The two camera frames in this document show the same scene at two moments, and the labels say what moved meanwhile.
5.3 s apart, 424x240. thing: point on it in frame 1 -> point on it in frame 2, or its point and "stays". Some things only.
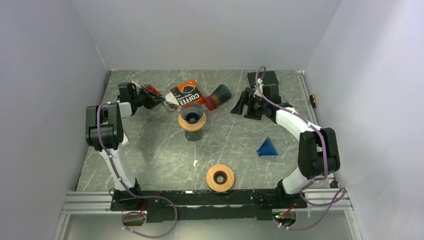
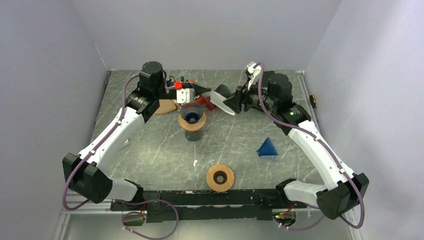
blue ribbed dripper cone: (192, 113) stays
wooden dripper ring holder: (192, 127) stays
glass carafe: (195, 136) stays
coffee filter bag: (187, 92) -> (200, 100)
